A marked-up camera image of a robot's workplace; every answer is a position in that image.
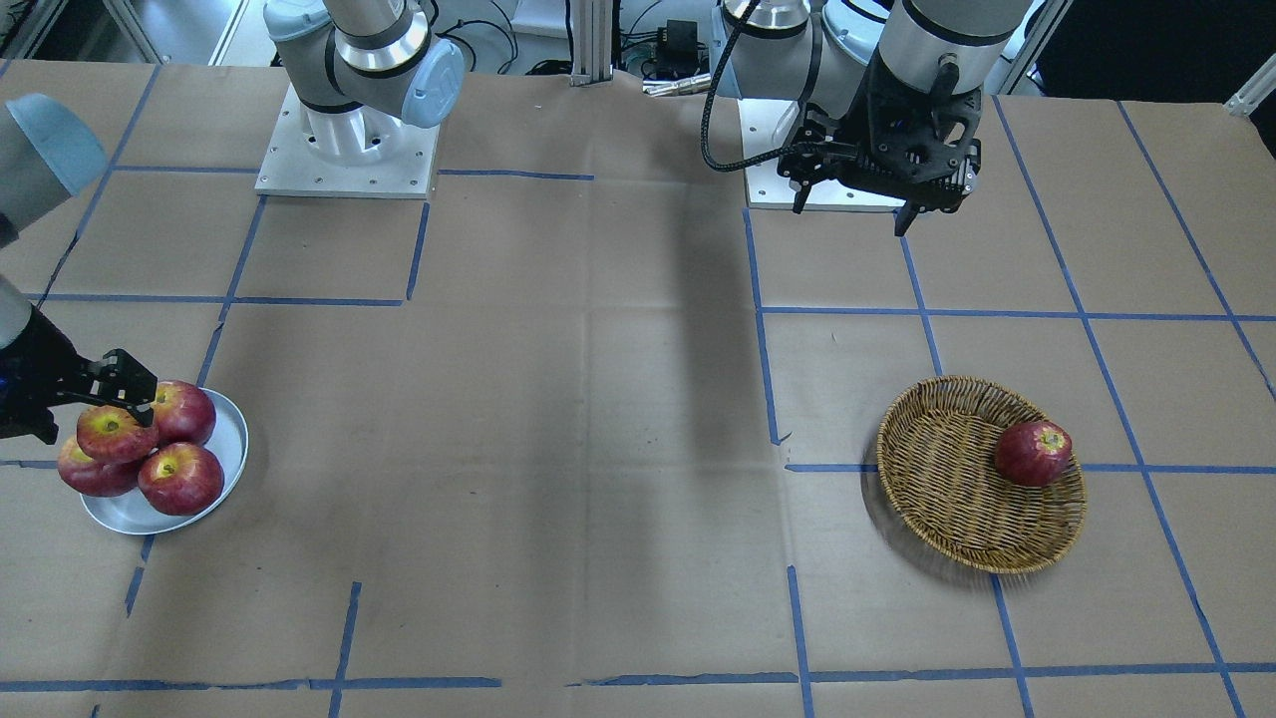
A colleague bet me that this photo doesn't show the dark red apple in basket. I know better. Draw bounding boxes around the dark red apple in basket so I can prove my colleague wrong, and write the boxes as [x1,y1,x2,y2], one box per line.
[993,420,1073,488]

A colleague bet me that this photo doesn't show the grey metal plate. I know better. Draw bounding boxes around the grey metal plate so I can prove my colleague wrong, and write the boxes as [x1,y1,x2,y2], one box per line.
[79,388,249,536]

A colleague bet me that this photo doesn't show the woven wicker basket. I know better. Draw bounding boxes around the woven wicker basket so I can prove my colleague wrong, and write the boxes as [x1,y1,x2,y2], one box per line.
[875,374,1088,575]

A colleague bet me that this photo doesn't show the aluminium frame post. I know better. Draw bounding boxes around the aluminium frame post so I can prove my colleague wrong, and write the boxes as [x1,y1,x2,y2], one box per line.
[564,1,620,87]

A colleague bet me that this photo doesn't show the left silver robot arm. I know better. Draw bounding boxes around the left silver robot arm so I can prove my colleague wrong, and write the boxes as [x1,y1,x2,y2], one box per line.
[699,1,1031,236]

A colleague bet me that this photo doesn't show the red apple top of plate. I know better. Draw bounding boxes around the red apple top of plate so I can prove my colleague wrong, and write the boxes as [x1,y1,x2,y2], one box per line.
[152,380,217,448]

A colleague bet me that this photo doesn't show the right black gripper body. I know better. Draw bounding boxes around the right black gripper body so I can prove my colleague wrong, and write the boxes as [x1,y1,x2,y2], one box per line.
[1,306,84,445]

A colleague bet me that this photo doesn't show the red apple on plate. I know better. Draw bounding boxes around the red apple on plate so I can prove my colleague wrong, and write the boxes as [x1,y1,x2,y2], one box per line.
[138,443,226,517]
[56,437,145,497]

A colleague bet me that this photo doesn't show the black power adapter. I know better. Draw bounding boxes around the black power adapter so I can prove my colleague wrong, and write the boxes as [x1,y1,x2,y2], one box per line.
[656,19,699,77]

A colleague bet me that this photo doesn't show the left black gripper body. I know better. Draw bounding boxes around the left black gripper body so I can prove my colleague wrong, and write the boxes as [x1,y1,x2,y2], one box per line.
[826,61,983,212]

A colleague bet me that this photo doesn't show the red apple front on plate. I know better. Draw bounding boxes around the red apple front on plate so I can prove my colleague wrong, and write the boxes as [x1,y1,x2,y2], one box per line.
[138,443,226,517]

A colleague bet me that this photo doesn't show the red apple yellow top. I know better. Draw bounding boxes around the red apple yellow top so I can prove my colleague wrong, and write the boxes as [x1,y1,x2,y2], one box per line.
[77,406,160,465]

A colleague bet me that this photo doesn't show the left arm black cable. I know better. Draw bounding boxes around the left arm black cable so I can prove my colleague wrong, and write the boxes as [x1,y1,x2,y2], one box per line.
[701,0,857,175]

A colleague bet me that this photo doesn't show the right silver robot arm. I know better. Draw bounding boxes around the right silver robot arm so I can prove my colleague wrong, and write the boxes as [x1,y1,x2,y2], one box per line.
[1,1,467,444]

